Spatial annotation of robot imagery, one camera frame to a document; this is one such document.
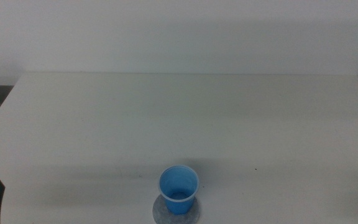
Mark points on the blue plastic cup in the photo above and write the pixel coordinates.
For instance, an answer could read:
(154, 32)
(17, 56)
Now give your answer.
(179, 186)

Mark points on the round grey cup mat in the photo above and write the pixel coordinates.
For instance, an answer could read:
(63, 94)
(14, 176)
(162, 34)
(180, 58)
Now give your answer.
(158, 213)

